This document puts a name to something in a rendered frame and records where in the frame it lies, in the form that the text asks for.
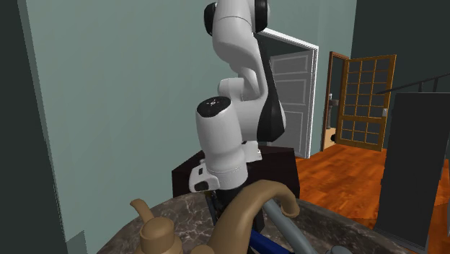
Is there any brass faucet lever handle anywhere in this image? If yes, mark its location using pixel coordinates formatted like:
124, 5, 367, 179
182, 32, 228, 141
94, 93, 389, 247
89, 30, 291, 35
129, 198, 184, 254

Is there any wooden glass pane door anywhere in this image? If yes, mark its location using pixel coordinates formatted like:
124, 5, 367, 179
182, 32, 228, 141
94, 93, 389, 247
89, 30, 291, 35
319, 51, 397, 152

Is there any black stair railing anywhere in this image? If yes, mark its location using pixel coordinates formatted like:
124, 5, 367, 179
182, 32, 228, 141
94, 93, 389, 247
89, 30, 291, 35
375, 71, 450, 95

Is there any blue flat object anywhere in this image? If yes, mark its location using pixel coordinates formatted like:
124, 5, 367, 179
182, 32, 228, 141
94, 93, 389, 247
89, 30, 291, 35
248, 227, 295, 254

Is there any grey long tube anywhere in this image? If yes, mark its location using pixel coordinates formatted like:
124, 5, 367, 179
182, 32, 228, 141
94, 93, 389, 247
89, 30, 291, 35
261, 198, 318, 254

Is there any dark grey upright panel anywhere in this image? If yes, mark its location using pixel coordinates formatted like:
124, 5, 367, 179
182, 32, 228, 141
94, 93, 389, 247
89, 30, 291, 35
374, 92, 450, 253

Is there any grey panel door white frame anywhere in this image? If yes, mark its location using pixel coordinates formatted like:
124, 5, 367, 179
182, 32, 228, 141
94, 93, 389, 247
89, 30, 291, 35
254, 28, 320, 160

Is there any brass curved faucet spout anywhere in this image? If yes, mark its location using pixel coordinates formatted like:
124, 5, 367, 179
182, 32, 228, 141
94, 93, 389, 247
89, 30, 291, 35
190, 179, 301, 254

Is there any dark robot stand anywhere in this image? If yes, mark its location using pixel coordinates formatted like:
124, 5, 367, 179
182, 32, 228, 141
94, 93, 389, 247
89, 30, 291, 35
171, 146, 301, 200

